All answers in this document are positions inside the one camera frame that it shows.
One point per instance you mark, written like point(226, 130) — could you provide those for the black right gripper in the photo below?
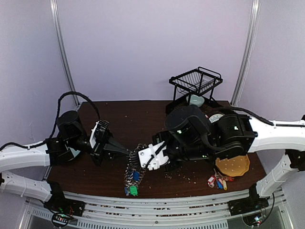
point(158, 140)

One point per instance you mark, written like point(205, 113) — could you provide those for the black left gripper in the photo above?
point(112, 150)

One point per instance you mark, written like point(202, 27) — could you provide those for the grey disc keyring organizer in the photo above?
point(134, 173)

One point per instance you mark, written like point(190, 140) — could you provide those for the green key tag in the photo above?
point(133, 190)

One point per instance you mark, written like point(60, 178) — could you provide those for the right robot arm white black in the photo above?
point(191, 135)

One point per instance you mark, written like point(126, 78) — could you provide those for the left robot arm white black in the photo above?
point(72, 140)

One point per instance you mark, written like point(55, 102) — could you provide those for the red key tag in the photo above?
point(211, 181)

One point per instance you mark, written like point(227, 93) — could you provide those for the white blue patterned plate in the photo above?
point(215, 117)

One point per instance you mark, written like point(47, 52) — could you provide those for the blue key tag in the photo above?
point(219, 185)

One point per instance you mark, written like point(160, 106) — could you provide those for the teal ceramic bowl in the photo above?
point(196, 100)

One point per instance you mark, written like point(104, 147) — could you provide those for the yellow key tag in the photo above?
point(224, 185)

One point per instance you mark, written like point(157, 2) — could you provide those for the yellow dotted plate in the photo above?
point(234, 167)

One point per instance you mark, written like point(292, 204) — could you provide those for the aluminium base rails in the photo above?
point(201, 212)

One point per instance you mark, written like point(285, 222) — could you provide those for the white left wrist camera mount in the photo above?
point(92, 139)

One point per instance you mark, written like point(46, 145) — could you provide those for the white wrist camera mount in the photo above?
point(153, 157)
point(92, 139)

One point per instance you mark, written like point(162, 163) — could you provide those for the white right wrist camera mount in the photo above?
point(153, 157)

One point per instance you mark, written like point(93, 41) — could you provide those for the black wire dish rack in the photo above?
point(200, 82)

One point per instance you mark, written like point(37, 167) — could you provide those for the right aluminium frame post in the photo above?
point(249, 45)

